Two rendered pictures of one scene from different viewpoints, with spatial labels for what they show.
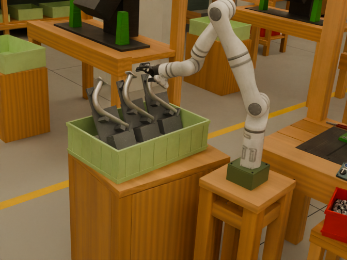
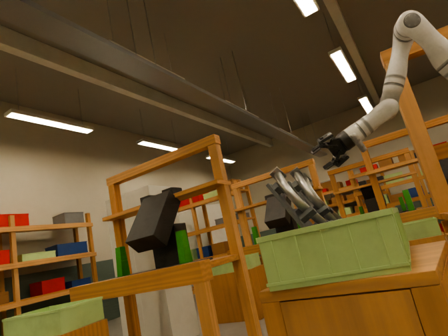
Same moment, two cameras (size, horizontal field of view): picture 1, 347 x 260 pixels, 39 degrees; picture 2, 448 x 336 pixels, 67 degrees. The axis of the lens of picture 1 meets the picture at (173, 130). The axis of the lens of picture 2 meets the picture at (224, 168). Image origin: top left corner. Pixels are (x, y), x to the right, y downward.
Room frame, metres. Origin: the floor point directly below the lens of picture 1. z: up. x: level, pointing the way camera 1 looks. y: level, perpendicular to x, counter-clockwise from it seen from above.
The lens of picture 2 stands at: (1.21, 0.94, 0.95)
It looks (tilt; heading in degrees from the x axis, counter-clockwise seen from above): 13 degrees up; 342
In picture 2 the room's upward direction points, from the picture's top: 12 degrees counter-clockwise
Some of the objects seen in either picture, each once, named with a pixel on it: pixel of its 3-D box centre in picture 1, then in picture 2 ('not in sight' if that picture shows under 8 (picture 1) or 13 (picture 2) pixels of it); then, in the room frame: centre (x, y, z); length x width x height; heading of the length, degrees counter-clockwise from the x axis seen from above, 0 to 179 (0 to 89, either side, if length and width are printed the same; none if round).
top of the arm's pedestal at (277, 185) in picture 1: (247, 183); not in sight; (1.98, -0.35, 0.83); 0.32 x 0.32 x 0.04; 49
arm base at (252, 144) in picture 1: (252, 146); not in sight; (1.98, -0.35, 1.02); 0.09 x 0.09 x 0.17; 59
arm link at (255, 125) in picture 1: (256, 113); not in sight; (1.98, -0.35, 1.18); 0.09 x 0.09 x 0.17; 70
